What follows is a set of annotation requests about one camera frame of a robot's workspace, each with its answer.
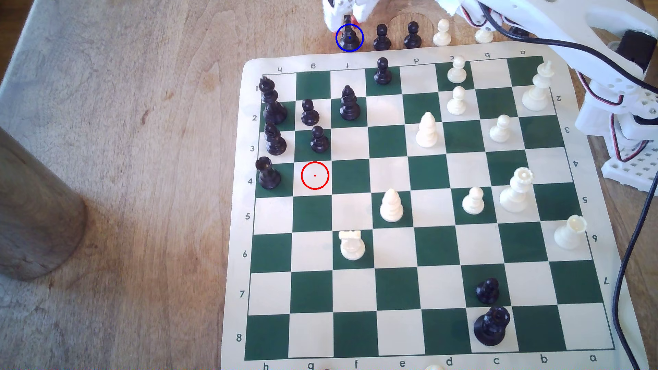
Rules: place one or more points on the black king chess piece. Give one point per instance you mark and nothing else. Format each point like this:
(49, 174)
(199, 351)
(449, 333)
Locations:
(270, 100)

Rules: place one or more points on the black pawn chess piece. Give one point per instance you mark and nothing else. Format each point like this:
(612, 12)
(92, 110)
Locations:
(319, 141)
(412, 37)
(487, 292)
(349, 41)
(381, 39)
(382, 73)
(309, 114)

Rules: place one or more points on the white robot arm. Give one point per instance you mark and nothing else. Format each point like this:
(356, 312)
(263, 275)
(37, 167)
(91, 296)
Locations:
(555, 25)

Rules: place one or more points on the white king chess piece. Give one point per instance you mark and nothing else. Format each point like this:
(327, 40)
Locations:
(537, 92)

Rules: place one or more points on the white knight chess piece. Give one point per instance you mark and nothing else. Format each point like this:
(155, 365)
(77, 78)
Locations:
(352, 246)

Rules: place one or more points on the black bishop chess piece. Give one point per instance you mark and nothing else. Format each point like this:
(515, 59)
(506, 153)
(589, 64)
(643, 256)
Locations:
(349, 105)

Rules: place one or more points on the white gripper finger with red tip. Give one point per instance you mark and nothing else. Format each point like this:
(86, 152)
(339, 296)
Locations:
(335, 13)
(365, 9)

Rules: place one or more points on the white pawn chess piece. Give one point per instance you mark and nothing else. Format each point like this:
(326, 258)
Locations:
(456, 72)
(473, 203)
(442, 35)
(500, 131)
(484, 36)
(456, 103)

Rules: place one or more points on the white queen chess piece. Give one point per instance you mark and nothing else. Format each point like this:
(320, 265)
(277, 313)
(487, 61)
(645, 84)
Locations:
(515, 192)

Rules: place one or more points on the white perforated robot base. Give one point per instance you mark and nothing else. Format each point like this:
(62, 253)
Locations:
(635, 172)

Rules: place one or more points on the green and cream chessboard mat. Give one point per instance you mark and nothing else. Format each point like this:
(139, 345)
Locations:
(401, 288)

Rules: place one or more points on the white bishop chess piece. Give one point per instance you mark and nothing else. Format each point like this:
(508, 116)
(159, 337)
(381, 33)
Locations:
(426, 132)
(391, 208)

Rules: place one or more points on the white rook chess piece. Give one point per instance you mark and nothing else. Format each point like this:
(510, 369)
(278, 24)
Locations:
(569, 234)

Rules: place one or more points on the black queen chess piece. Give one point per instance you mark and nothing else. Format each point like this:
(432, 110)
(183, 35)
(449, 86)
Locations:
(491, 326)

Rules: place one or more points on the black rook chess piece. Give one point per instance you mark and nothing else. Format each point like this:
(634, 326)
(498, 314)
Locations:
(268, 174)

